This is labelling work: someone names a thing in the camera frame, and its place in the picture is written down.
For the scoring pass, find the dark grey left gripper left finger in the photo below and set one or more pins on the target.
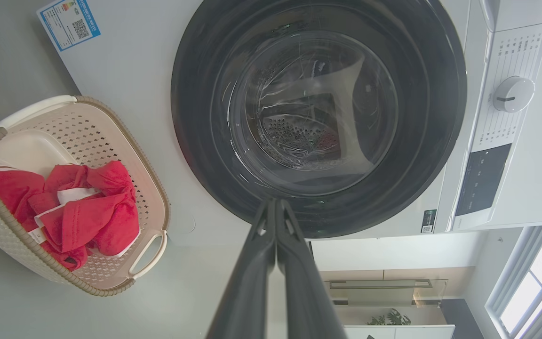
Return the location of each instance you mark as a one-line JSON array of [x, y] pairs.
[[252, 282]]

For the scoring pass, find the white cabinet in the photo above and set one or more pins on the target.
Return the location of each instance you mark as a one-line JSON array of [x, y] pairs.
[[402, 332]]

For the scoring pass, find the blue energy label sticker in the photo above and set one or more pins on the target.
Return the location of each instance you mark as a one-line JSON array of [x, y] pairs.
[[68, 23]]

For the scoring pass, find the round black glass washer door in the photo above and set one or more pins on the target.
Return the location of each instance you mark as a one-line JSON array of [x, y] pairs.
[[195, 117]]

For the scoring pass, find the glass panel with metal frame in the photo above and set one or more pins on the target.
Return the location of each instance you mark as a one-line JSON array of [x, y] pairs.
[[384, 292]]

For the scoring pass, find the small black QR sticker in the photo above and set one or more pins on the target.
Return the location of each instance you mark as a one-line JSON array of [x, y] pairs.
[[428, 221]]

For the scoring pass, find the red garment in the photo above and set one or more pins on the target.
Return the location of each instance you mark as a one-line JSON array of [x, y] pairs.
[[92, 221]]

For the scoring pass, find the white round control knob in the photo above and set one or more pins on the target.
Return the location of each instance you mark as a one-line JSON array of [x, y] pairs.
[[513, 94]]

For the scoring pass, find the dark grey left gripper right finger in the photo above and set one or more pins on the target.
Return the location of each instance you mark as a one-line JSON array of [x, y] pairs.
[[304, 292]]

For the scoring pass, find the black touch display panel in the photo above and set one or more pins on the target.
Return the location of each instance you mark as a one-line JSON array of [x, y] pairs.
[[482, 181]]

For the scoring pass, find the cream perforated laundry basket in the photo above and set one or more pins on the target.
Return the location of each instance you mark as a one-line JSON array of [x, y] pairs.
[[111, 136]]

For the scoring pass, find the white front-load washing machine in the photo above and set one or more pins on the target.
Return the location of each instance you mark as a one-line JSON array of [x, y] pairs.
[[134, 94]]

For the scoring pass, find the green potted plant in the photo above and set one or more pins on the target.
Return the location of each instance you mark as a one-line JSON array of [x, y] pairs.
[[391, 318]]

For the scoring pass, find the window with grey frame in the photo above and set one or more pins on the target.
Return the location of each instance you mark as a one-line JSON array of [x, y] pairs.
[[534, 292]]

